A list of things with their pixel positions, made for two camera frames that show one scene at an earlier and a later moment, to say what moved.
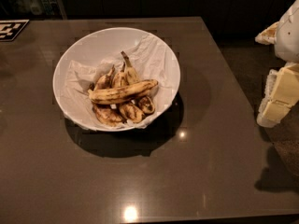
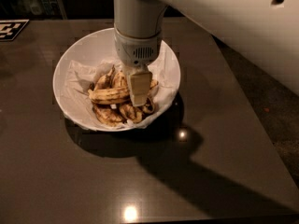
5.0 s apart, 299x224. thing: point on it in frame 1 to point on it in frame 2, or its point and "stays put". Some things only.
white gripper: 289,36 to 136,50
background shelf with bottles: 33,2 stays put
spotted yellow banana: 104,96 stays put
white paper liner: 151,61 stays put
